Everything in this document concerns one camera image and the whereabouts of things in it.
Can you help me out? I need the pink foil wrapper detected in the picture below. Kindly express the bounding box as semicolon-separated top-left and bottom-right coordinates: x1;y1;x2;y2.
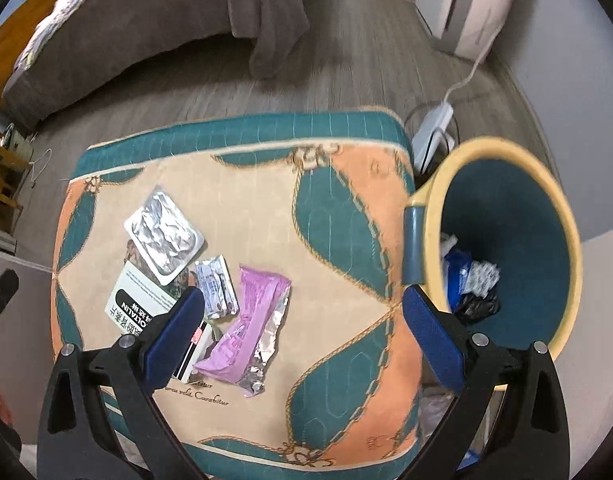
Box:
191;264;292;398

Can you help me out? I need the white power strip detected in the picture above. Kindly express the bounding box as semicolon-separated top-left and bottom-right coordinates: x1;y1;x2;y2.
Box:
414;101;455;173

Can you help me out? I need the white cable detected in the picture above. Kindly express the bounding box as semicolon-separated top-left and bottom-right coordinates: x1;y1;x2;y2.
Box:
443;25;503;107

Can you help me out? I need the black plastic wrapper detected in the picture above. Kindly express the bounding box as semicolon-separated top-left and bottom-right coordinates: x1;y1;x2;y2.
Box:
454;292;502;324

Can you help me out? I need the blue foil wrapper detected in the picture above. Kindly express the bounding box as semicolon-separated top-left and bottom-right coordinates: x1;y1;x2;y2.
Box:
444;250;476;312

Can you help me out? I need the bed with grey bedspread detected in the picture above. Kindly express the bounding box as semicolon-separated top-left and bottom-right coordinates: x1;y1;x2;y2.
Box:
1;0;312;126

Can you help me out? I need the small silver sachet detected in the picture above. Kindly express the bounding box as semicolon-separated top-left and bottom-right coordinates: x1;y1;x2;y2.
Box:
194;256;238;320

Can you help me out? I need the white dotted packet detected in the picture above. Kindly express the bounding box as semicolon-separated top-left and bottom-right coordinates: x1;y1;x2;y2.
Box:
461;260;501;306

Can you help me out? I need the brown patterned packet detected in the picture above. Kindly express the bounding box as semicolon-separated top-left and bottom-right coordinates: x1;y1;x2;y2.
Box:
124;240;193;303

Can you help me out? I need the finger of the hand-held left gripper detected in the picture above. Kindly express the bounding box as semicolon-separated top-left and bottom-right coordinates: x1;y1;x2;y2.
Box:
0;269;20;320

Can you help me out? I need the white and black box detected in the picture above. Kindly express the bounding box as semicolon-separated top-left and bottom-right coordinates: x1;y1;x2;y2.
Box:
103;259;223;386

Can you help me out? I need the teal orange patterned mat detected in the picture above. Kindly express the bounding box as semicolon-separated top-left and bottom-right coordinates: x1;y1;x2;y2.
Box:
50;106;422;480

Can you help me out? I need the wooden rack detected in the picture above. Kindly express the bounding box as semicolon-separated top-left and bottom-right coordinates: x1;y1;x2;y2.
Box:
0;125;34;253

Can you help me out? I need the silver blister pack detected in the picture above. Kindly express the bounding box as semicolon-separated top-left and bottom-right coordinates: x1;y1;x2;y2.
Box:
124;186;206;287

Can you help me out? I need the white tissue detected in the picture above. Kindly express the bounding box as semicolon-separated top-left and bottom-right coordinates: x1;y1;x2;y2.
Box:
439;232;460;262

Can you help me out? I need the wooden headboard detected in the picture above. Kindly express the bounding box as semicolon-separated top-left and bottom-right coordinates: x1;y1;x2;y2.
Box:
0;0;102;106

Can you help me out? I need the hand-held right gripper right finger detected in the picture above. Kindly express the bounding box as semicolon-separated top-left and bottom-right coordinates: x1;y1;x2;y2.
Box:
404;284;571;480

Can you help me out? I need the yellow bin with teal inside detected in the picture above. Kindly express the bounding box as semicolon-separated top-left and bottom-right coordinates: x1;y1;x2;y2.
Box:
404;137;583;393

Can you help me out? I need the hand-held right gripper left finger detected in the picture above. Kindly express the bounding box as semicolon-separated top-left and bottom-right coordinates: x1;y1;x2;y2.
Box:
36;285;207;480

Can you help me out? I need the white appliance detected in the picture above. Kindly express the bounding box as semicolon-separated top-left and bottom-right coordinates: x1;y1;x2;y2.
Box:
415;0;521;58

